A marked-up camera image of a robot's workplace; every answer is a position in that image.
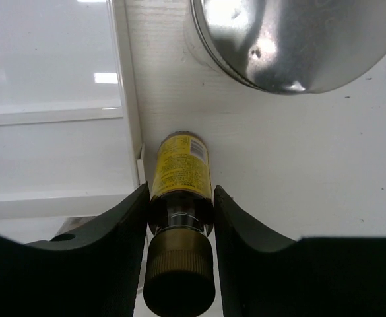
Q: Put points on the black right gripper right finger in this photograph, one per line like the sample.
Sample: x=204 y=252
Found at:
x=263 y=273

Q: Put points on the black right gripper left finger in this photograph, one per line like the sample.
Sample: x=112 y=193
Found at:
x=92 y=270

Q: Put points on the right white shaker bottle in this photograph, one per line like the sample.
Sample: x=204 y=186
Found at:
x=287 y=47

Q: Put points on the white divided tray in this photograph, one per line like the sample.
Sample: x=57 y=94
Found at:
x=70 y=134

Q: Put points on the yellow small bottle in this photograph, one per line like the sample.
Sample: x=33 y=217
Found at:
x=179 y=277

